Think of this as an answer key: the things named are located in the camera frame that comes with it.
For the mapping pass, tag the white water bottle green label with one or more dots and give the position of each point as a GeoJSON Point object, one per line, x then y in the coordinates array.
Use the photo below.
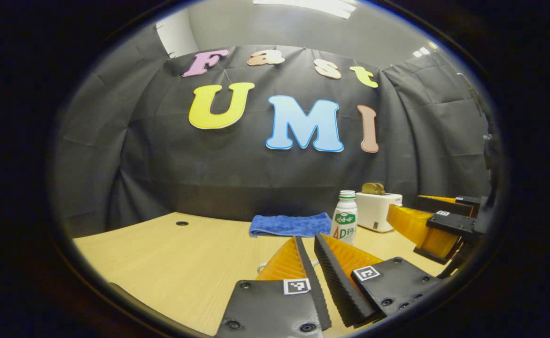
{"type": "Point", "coordinates": [345, 218]}

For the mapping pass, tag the white toaster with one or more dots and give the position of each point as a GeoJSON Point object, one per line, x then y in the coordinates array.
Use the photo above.
{"type": "Point", "coordinates": [378, 211]}

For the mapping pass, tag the white teacup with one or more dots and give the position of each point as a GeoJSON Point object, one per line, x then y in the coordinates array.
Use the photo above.
{"type": "Point", "coordinates": [258, 267]}

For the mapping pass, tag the blue towel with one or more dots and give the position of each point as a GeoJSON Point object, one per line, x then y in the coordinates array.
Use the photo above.
{"type": "Point", "coordinates": [291, 225]}

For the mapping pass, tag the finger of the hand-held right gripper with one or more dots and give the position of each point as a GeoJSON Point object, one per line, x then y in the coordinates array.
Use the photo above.
{"type": "Point", "coordinates": [415, 227]}
{"type": "Point", "coordinates": [444, 205]}

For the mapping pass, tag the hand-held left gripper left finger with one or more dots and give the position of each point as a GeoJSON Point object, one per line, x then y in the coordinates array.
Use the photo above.
{"type": "Point", "coordinates": [310, 272]}

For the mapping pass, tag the brown bread slice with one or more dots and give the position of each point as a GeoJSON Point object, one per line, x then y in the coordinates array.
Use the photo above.
{"type": "Point", "coordinates": [373, 189]}

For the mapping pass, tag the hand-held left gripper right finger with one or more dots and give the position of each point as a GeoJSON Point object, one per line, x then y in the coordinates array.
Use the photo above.
{"type": "Point", "coordinates": [336, 286]}

